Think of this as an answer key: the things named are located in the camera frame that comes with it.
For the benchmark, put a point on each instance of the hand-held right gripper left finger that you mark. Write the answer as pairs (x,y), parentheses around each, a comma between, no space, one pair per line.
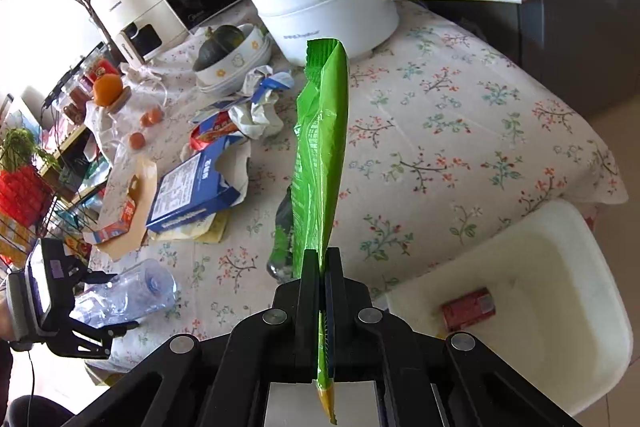
(310,292)

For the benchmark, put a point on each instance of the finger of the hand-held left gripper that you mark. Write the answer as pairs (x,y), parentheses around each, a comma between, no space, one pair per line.
(97,279)
(95,341)

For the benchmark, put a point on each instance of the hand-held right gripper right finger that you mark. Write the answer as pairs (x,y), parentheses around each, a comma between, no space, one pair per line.
(331,307)

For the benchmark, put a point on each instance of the clear plastic bottle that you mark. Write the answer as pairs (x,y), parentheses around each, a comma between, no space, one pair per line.
(130,294)

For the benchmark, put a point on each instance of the green snack wrapper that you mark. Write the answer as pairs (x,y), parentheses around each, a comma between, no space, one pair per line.
(320,147)

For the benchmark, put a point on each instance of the white snack wrapper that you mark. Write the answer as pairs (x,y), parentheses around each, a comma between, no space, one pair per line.
(260,109)

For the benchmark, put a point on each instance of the white plastic bin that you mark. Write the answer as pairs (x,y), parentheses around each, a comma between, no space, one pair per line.
(540,277)

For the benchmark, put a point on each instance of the brown paper bag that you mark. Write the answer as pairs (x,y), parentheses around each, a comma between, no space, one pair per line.
(125,202)

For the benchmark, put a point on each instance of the red basket with green plant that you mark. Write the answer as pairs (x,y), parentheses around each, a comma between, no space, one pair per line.
(22,187)

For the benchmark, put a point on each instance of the yellow paper sheet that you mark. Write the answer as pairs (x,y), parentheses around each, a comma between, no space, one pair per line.
(210,229)

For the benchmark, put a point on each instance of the blue cardboard box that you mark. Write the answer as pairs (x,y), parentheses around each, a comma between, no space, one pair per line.
(192,187)

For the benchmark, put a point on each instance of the red drink can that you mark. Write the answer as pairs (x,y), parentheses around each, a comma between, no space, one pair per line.
(467,308)

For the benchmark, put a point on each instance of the clear plastic bag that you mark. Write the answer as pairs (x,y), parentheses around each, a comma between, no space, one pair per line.
(112,127)

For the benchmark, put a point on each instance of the black metal rack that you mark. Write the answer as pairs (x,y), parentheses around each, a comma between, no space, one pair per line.
(65,117)

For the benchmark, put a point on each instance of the red and blue packet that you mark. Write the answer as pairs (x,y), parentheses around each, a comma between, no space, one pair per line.
(212,129)

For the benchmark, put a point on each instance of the red label jar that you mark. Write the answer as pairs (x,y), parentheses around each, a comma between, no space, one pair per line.
(100,68)

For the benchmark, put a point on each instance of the white ceramic plate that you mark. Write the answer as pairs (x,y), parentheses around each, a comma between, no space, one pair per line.
(235,90)
(252,77)

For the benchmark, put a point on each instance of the floral tablecloth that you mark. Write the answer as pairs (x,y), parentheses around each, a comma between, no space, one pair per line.
(450,117)

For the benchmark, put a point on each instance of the stack of white plates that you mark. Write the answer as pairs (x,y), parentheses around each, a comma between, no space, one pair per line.
(256,64)

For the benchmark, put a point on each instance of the white bowl with chick print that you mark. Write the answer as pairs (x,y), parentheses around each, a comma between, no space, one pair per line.
(237,57)

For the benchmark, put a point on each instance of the dark green squash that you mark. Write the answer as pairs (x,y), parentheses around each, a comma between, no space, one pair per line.
(220,44)

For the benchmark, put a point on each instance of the cream air fryer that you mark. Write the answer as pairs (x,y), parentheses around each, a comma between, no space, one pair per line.
(132,14)

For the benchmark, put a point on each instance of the dark grey refrigerator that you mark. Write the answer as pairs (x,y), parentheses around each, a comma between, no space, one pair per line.
(575,7)

